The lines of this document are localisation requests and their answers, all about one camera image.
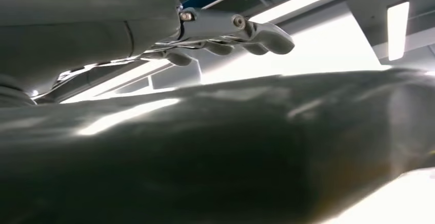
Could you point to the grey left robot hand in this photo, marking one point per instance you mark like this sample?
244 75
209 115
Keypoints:
85 29

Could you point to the left arm ribbed grey sleeve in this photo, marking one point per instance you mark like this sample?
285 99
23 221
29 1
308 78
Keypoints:
13 95

